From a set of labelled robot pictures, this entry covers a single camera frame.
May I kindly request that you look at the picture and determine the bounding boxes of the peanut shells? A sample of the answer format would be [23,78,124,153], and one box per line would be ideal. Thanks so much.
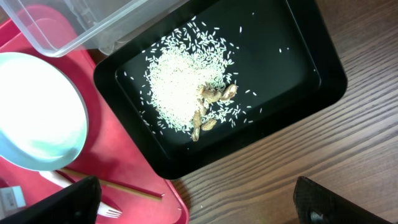
[191,84,238,142]

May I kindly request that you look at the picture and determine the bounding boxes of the pile of white rice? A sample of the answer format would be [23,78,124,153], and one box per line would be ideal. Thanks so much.
[123,12,292,138]

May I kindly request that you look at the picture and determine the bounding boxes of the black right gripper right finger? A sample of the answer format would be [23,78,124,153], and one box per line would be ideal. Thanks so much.
[293,176,391,224]

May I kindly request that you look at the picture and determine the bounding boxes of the wooden chopstick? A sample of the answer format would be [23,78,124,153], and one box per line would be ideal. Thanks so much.
[60,168,162,202]

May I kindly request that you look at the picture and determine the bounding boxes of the white plastic fork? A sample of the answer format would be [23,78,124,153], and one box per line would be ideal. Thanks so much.
[39,171,122,218]

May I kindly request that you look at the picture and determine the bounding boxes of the black plastic tray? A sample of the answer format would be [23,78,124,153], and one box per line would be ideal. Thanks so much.
[94,0,347,180]

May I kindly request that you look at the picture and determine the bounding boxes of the light blue round plate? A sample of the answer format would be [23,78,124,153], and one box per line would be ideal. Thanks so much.
[1,52,89,171]

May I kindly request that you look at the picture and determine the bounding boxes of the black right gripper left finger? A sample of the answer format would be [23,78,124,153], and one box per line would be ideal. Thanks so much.
[1,175,101,224]

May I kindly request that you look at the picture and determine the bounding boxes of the red plastic tray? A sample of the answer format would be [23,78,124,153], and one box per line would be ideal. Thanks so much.
[1,18,189,224]

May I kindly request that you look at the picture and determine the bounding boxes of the clear plastic bin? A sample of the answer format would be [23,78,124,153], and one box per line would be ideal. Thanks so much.
[1,0,185,57]

